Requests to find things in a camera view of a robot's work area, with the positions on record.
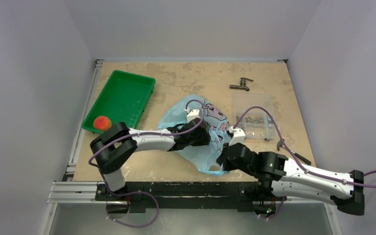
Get light blue plastic bag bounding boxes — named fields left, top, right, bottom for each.
left=158, top=94, right=231, bottom=177

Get fake peach fruit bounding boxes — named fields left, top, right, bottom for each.
left=93, top=116, right=112, bottom=131

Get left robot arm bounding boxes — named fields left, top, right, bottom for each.
left=90, top=118, right=211, bottom=200

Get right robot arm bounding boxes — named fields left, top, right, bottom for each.
left=216, top=143, right=365, bottom=216

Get clear plastic screw box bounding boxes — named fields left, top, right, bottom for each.
left=233, top=93, right=277, bottom=141

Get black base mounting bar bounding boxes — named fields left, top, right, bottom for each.
left=95, top=182, right=282, bottom=215

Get dark metal faucet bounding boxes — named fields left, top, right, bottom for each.
left=229, top=77, right=254, bottom=92

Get green plastic tray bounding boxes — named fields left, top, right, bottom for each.
left=82, top=70, right=156, bottom=134

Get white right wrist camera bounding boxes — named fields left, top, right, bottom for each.
left=227, top=127, right=246, bottom=146

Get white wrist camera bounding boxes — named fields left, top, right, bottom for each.
left=227, top=127, right=246, bottom=146
left=185, top=108, right=203, bottom=123

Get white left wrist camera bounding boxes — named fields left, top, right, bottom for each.
left=185, top=108, right=203, bottom=123

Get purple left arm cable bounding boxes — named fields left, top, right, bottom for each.
left=88, top=99, right=207, bottom=195

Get black handled pliers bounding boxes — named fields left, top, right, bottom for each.
left=277, top=141, right=312, bottom=165

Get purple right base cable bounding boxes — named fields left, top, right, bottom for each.
left=256, top=198, right=286, bottom=221

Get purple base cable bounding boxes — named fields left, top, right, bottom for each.
left=105, top=190, right=160, bottom=228
left=256, top=198, right=286, bottom=221

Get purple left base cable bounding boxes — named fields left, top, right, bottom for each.
left=105, top=190, right=160, bottom=228

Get aluminium frame rail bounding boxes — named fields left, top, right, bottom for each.
left=47, top=59, right=104, bottom=205

